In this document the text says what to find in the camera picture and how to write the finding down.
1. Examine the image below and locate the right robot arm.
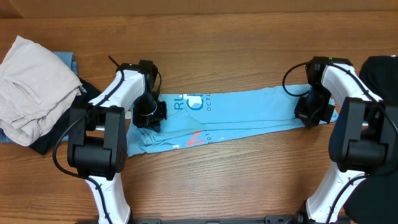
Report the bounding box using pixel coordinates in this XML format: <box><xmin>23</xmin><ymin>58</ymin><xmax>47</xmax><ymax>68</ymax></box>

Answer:
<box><xmin>292</xmin><ymin>57</ymin><xmax>397</xmax><ymax>223</ymax></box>

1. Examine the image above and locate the light blue printed t-shirt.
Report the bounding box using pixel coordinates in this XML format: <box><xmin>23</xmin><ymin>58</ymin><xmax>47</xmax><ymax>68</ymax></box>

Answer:
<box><xmin>125</xmin><ymin>83</ymin><xmax>340</xmax><ymax>157</ymax></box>

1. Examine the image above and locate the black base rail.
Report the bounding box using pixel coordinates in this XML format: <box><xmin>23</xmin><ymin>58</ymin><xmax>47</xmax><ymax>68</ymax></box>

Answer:
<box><xmin>127</xmin><ymin>215</ymin><xmax>315</xmax><ymax>224</ymax></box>

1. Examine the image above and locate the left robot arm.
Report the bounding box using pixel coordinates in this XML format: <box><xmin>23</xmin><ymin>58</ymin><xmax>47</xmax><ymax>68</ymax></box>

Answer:
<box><xmin>67</xmin><ymin>60</ymin><xmax>167</xmax><ymax>223</ymax></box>

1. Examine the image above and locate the blue folded garment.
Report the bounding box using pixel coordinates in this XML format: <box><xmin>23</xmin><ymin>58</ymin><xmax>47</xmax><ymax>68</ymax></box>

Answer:
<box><xmin>1</xmin><ymin>52</ymin><xmax>78</xmax><ymax>144</ymax></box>

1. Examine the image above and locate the black t-shirt right pile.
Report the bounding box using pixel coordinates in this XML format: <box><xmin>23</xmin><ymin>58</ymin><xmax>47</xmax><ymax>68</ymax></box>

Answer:
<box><xmin>344</xmin><ymin>56</ymin><xmax>397</xmax><ymax>224</ymax></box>

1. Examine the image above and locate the black folded garment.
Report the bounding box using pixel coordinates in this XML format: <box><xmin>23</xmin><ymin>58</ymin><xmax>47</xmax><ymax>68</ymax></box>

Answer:
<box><xmin>29</xmin><ymin>78</ymin><xmax>101</xmax><ymax>155</ymax></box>

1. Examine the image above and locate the beige folded garment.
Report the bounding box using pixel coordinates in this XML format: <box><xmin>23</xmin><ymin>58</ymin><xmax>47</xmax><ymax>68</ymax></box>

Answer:
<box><xmin>1</xmin><ymin>36</ymin><xmax>84</xmax><ymax>146</ymax></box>

